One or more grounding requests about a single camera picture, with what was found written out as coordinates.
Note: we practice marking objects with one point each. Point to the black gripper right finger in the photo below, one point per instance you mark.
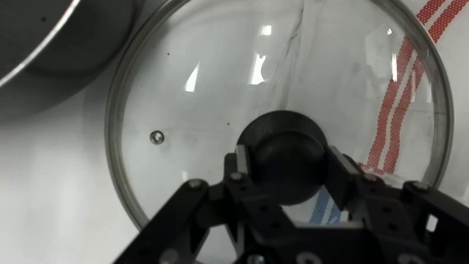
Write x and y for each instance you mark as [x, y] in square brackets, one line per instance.
[392, 210]

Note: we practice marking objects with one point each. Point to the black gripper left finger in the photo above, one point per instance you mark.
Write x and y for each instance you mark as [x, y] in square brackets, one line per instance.
[178, 232]

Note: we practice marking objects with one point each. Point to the glass pot lid black knob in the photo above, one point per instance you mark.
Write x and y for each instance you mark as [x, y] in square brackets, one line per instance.
[206, 78]

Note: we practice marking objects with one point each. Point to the black cooking pot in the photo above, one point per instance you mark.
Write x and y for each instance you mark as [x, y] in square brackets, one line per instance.
[54, 49]

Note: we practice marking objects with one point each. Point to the white towel red blue stripes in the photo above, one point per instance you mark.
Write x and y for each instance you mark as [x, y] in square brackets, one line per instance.
[369, 84]

